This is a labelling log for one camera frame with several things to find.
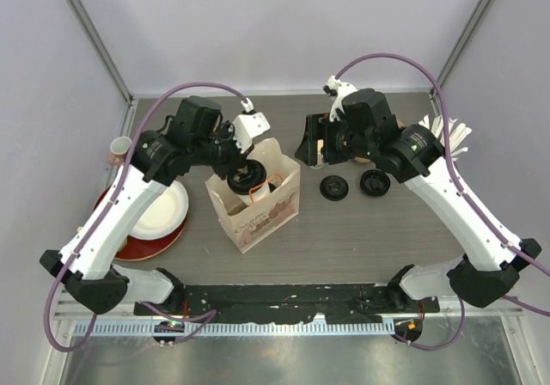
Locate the small pink ceramic cup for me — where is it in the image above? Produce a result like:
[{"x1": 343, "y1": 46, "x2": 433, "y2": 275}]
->
[{"x1": 107, "y1": 136, "x2": 132, "y2": 166}]

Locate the loose black lid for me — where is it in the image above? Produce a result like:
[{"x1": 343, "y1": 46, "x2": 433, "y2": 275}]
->
[{"x1": 359, "y1": 169, "x2": 391, "y2": 197}]

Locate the white plate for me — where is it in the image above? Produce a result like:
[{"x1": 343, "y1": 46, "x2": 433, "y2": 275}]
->
[{"x1": 130, "y1": 180, "x2": 189, "y2": 241}]

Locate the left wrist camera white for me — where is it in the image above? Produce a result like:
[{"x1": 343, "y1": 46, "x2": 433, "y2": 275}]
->
[{"x1": 232, "y1": 97, "x2": 271, "y2": 154}]

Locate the bundle of wrapped straws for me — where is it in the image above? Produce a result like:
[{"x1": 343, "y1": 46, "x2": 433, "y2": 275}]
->
[{"x1": 419, "y1": 114, "x2": 472, "y2": 162}]

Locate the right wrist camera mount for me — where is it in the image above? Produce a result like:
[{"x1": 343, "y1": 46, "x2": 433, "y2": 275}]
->
[{"x1": 323, "y1": 76, "x2": 358, "y2": 122}]

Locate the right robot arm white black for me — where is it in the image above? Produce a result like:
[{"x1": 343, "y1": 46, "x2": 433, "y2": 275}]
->
[{"x1": 295, "y1": 87, "x2": 541, "y2": 312}]

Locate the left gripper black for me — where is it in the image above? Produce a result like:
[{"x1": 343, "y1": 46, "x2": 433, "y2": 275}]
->
[{"x1": 192, "y1": 120, "x2": 255, "y2": 180}]

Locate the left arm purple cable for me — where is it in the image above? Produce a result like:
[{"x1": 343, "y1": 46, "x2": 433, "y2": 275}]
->
[{"x1": 44, "y1": 82, "x2": 254, "y2": 352}]

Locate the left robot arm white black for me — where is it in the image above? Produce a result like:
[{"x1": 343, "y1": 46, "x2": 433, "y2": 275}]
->
[{"x1": 40, "y1": 96, "x2": 251, "y2": 315}]

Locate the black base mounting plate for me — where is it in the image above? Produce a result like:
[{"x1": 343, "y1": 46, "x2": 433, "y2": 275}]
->
[{"x1": 132, "y1": 282, "x2": 440, "y2": 325}]

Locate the brown paper bag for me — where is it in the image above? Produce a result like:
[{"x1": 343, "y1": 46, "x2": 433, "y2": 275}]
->
[{"x1": 205, "y1": 137, "x2": 301, "y2": 254}]

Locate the cardboard cup carrier single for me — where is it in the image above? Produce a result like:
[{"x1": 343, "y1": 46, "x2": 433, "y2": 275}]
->
[{"x1": 228, "y1": 203, "x2": 248, "y2": 217}]

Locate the red plate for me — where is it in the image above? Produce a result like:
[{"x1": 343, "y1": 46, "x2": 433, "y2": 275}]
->
[{"x1": 92, "y1": 182, "x2": 191, "y2": 262}]

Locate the stack of white paper cups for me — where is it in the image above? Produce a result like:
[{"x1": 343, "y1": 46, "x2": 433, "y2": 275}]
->
[{"x1": 309, "y1": 142, "x2": 324, "y2": 169}]

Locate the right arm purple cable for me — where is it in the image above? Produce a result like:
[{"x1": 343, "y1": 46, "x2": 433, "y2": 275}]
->
[{"x1": 334, "y1": 52, "x2": 550, "y2": 350}]

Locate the stack of black lids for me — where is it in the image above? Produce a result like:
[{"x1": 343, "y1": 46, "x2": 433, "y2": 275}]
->
[{"x1": 320, "y1": 175, "x2": 349, "y2": 201}]

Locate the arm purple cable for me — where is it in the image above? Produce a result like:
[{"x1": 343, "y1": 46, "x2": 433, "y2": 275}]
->
[
  {"x1": 334, "y1": 52, "x2": 550, "y2": 350},
  {"x1": 44, "y1": 82, "x2": 254, "y2": 352}
]

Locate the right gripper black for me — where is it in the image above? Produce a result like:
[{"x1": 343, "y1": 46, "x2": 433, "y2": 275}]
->
[{"x1": 296, "y1": 113, "x2": 375, "y2": 167}]

